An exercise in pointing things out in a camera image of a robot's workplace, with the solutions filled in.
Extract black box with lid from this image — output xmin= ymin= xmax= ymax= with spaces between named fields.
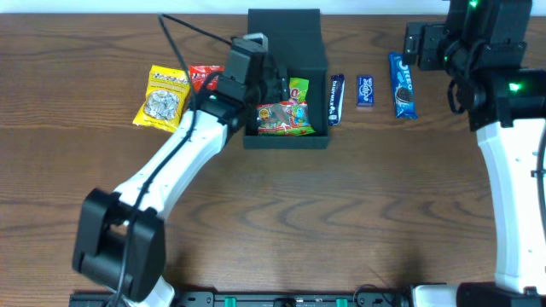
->
xmin=243 ymin=9 xmax=329 ymax=149

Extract yellow Hacks candy bag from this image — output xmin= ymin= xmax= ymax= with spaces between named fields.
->
xmin=132 ymin=65 xmax=190 ymax=133

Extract blue Oreo cookie pack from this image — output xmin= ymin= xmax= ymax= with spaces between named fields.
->
xmin=388 ymin=52 xmax=418 ymax=119

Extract red Hacks candy bag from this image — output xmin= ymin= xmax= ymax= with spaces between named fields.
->
xmin=189 ymin=66 xmax=224 ymax=92

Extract blue Dairy Milk chocolate bar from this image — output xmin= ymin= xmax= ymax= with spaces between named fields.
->
xmin=328 ymin=74 xmax=345 ymax=126

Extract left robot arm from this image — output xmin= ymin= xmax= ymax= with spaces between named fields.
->
xmin=73 ymin=55 xmax=285 ymax=306

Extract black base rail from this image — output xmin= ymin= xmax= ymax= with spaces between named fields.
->
xmin=68 ymin=284 xmax=413 ymax=307

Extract blue Eclipse mints box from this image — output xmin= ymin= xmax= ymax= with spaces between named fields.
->
xmin=357 ymin=75 xmax=375 ymax=107

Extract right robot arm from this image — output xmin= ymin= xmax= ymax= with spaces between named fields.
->
xmin=353 ymin=0 xmax=545 ymax=306

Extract Haribo worms candy bag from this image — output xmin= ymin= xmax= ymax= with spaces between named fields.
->
xmin=257 ymin=78 xmax=315 ymax=136

